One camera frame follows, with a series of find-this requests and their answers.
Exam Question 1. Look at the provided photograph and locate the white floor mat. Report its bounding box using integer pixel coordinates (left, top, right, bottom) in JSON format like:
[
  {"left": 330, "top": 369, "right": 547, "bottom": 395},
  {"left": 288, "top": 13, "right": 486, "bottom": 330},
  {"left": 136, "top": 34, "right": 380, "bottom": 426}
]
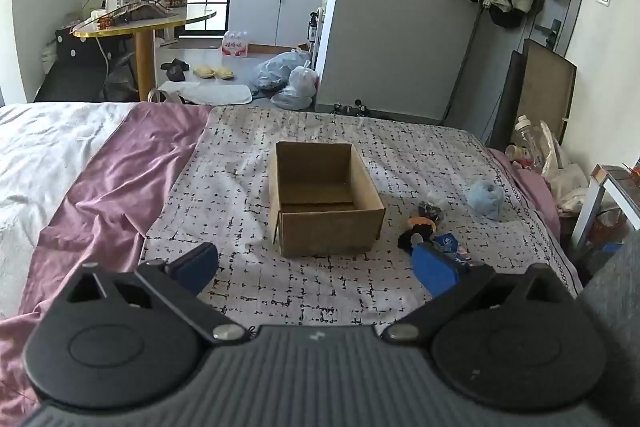
[{"left": 172, "top": 82, "right": 253, "bottom": 106}]

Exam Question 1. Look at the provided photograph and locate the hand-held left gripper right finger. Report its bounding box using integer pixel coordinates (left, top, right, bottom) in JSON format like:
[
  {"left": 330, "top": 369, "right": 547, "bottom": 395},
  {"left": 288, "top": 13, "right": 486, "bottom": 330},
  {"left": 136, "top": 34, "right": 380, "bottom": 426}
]
[{"left": 382, "top": 243, "right": 576, "bottom": 344}]

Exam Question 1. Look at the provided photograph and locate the cardboard box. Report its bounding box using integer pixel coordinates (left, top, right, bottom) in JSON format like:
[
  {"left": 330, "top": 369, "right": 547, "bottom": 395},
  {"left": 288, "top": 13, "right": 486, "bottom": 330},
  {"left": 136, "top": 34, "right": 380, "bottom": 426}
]
[{"left": 270, "top": 141, "right": 387, "bottom": 258}]

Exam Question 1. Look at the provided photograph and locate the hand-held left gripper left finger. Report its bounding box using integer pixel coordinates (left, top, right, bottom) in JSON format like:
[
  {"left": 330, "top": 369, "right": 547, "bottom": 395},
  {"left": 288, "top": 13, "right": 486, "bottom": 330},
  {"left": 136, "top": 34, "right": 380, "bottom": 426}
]
[{"left": 66, "top": 242, "right": 251, "bottom": 344}]

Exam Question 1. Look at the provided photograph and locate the crumpled white plastic bag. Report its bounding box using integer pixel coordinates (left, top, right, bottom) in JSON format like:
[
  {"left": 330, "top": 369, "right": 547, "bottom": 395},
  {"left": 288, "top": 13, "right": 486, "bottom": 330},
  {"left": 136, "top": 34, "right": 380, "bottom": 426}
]
[{"left": 537, "top": 121, "right": 591, "bottom": 212}]

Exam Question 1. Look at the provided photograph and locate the clear plastic bag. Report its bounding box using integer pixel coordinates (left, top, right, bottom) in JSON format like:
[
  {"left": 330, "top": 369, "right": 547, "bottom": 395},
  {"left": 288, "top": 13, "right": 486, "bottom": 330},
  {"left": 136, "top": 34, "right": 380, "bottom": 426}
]
[{"left": 270, "top": 87, "right": 317, "bottom": 110}]

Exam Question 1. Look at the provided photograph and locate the white side table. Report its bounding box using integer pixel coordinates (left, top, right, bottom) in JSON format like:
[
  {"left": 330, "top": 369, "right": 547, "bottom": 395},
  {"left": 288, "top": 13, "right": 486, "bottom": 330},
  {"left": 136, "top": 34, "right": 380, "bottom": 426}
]
[{"left": 570, "top": 163, "right": 640, "bottom": 253}]

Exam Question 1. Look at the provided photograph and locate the black leaning pole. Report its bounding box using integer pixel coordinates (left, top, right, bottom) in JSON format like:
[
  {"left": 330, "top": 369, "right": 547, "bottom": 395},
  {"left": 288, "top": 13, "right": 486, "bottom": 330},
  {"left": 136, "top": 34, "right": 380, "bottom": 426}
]
[{"left": 442, "top": 7, "right": 481, "bottom": 122}]

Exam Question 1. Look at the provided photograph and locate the bluish plastic bag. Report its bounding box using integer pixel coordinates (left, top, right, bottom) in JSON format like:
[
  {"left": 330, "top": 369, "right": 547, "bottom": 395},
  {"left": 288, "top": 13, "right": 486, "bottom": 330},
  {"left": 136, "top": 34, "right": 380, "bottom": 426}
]
[{"left": 248, "top": 50, "right": 312, "bottom": 92}]

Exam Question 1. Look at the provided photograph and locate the orange and black plush toy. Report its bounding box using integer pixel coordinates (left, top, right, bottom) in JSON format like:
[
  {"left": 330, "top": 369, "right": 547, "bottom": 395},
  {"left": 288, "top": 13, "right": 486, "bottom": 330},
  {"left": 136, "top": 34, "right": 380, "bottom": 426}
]
[{"left": 397, "top": 217, "right": 436, "bottom": 255}]

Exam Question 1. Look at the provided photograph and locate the black bag with white dots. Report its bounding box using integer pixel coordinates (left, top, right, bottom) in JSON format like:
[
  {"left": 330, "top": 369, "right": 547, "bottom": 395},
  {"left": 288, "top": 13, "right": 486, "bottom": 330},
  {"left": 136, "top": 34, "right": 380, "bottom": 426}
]
[{"left": 35, "top": 26, "right": 136, "bottom": 102}]

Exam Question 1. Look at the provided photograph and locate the light blue fluffy scrunchie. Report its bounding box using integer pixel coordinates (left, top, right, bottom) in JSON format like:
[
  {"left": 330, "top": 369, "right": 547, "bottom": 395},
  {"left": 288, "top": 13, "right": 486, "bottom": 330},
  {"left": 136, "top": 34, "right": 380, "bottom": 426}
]
[{"left": 466, "top": 181, "right": 505, "bottom": 222}]

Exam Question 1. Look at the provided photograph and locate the large clear plastic bottle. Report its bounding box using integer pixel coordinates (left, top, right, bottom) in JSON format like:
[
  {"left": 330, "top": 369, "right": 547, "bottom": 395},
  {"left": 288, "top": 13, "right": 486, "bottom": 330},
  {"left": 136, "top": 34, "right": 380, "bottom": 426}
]
[{"left": 515, "top": 115, "right": 543, "bottom": 162}]

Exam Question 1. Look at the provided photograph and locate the metal door handle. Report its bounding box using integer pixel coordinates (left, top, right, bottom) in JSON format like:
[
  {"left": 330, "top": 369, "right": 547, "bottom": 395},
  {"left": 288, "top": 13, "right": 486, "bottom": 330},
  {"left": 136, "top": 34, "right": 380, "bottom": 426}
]
[{"left": 534, "top": 19, "right": 562, "bottom": 50}]

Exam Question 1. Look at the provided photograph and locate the grey kitchen cabinet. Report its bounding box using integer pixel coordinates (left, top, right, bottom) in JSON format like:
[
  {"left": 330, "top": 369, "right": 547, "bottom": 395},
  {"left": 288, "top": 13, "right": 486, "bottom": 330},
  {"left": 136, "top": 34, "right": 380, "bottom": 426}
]
[{"left": 227, "top": 0, "right": 331, "bottom": 48}]

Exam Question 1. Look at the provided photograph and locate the blue and white soft packet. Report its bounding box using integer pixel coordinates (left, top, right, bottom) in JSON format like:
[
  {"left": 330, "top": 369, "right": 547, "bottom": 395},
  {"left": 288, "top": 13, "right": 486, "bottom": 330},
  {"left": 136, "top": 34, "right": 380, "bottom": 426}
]
[{"left": 432, "top": 232, "right": 473, "bottom": 264}]

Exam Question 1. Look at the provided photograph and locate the brown folding board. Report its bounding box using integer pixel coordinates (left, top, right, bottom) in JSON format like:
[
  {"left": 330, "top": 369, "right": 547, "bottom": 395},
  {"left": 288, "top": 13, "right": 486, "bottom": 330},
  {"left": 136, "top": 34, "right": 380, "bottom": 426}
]
[{"left": 520, "top": 38, "right": 578, "bottom": 148}]

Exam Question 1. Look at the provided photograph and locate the dark grey cloth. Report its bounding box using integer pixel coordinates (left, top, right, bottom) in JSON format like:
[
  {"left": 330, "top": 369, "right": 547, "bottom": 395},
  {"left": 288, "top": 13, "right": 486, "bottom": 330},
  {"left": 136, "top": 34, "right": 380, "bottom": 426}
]
[{"left": 575, "top": 242, "right": 640, "bottom": 427}]

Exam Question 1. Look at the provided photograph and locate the round table with gold edge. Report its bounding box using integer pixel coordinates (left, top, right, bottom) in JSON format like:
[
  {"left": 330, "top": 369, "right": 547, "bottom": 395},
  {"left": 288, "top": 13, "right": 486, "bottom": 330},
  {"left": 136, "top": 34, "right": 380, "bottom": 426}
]
[{"left": 72, "top": 4, "right": 217, "bottom": 102}]

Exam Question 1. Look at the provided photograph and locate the black cloth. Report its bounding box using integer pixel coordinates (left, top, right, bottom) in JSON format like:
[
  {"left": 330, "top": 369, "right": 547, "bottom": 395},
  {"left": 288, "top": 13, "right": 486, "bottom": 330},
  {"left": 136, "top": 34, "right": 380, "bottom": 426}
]
[{"left": 417, "top": 192, "right": 450, "bottom": 224}]

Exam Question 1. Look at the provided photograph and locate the white tote bag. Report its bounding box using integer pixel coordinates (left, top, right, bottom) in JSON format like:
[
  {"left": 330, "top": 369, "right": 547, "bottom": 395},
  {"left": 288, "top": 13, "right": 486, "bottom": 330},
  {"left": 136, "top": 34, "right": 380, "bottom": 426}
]
[{"left": 147, "top": 88, "right": 186, "bottom": 104}]

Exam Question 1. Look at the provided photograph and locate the black board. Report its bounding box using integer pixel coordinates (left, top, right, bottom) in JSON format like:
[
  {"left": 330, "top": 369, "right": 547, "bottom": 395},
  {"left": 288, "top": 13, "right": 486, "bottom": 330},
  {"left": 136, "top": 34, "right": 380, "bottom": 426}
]
[{"left": 487, "top": 50, "right": 526, "bottom": 152}]

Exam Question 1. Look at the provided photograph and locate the white quilt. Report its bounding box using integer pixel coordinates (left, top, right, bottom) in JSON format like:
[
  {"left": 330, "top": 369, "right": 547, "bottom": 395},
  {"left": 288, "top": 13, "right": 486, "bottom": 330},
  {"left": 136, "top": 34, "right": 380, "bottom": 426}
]
[{"left": 0, "top": 103, "right": 131, "bottom": 308}]

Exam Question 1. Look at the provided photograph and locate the pack of water bottles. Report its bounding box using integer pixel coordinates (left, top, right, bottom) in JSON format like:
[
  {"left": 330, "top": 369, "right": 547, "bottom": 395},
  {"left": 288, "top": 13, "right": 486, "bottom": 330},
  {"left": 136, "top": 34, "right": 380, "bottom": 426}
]
[{"left": 221, "top": 30, "right": 251, "bottom": 58}]

